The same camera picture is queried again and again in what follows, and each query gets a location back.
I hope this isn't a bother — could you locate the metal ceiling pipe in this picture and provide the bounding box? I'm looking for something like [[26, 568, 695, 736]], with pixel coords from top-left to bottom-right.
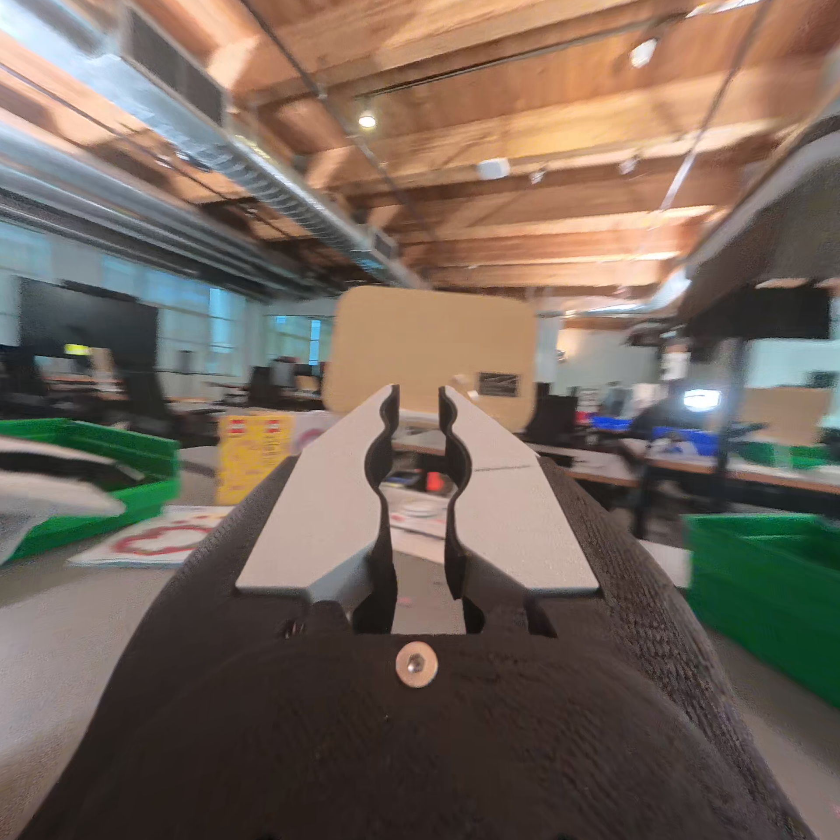
[[0, 157, 322, 296]]

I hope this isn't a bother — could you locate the beige wooden chair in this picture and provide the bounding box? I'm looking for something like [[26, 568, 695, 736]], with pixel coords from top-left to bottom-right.
[[322, 285, 539, 432]]

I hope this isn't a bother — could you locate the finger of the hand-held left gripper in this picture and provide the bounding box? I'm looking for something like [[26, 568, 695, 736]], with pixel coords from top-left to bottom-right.
[[0, 436, 145, 484], [0, 471, 127, 565]]

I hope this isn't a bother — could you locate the long office table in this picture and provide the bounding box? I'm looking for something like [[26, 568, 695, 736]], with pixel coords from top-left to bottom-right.
[[392, 425, 840, 501]]

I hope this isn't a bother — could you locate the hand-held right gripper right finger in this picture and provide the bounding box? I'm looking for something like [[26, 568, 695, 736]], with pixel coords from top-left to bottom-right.
[[437, 385, 601, 635]]

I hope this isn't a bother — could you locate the black wall screen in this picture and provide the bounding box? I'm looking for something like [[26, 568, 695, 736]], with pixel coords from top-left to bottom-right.
[[17, 276, 160, 370]]

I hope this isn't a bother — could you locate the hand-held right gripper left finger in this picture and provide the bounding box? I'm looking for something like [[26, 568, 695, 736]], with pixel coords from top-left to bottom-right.
[[234, 384, 401, 635]]

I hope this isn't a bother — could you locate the yellow lego box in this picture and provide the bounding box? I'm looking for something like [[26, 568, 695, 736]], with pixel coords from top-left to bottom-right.
[[215, 408, 342, 507]]

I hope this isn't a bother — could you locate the lego instruction booklet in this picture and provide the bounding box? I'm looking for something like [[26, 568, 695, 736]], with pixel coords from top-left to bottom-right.
[[69, 504, 235, 569]]

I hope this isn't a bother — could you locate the grey standing desk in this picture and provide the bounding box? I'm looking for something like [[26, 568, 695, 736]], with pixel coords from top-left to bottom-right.
[[678, 115, 840, 514]]

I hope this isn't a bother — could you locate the green plastic bin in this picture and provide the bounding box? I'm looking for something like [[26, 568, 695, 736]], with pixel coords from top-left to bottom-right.
[[682, 513, 840, 707], [740, 440, 840, 469], [0, 417, 182, 563]]

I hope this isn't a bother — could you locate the black office chair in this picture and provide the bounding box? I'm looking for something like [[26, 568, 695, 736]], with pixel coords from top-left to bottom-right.
[[245, 364, 297, 409], [525, 394, 579, 445]]

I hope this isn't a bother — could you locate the silver air duct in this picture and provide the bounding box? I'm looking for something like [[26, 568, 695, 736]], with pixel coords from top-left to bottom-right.
[[0, 0, 421, 290]]

